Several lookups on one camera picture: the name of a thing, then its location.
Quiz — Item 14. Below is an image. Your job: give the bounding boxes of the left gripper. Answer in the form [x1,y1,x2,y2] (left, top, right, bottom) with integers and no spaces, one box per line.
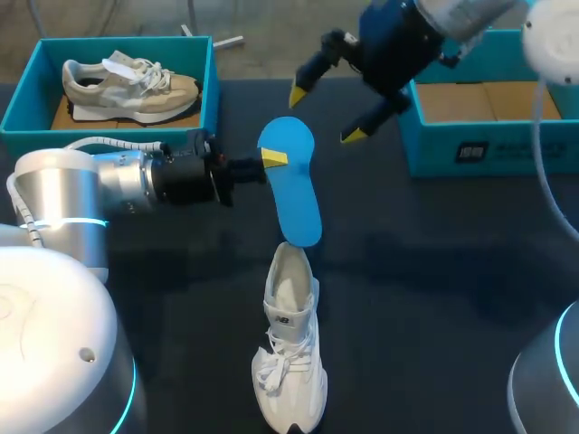
[150,128,290,209]

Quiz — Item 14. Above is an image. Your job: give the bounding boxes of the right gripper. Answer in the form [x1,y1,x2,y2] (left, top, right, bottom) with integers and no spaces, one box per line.
[288,0,448,146]

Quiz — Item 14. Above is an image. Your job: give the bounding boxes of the blue insole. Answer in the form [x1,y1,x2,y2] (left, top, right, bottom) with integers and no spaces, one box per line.
[256,116,324,249]

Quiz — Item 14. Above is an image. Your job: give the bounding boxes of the beige shoe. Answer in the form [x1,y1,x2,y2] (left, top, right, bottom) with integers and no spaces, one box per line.
[61,50,201,123]

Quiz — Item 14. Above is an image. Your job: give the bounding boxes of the white shoe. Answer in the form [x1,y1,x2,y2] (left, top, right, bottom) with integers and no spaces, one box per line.
[250,241,330,434]

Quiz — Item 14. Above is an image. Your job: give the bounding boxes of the teal box with dark label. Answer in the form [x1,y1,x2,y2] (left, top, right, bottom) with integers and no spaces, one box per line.
[396,28,579,179]

